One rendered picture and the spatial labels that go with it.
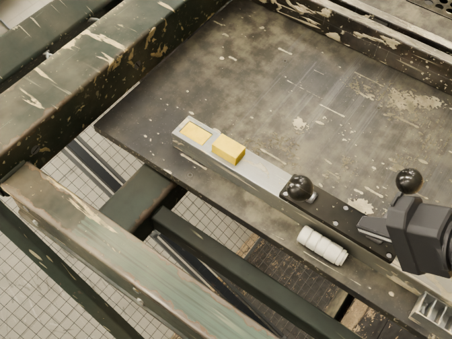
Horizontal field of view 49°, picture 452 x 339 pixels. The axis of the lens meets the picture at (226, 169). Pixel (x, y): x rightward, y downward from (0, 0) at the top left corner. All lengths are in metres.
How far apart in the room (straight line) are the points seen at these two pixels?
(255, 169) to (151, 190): 0.20
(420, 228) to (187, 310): 0.33
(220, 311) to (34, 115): 0.43
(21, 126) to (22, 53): 0.62
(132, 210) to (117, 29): 0.34
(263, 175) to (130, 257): 0.25
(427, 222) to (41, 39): 1.15
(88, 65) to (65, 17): 0.62
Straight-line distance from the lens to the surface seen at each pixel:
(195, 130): 0.88
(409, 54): 1.07
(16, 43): 1.48
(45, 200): 0.83
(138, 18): 1.00
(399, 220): 0.63
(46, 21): 1.52
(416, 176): 0.74
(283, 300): 0.84
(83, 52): 0.95
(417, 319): 0.81
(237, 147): 0.83
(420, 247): 0.65
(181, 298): 0.72
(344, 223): 0.79
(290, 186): 0.69
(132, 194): 0.90
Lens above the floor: 1.75
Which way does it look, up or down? 9 degrees down
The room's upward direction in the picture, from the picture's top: 44 degrees counter-clockwise
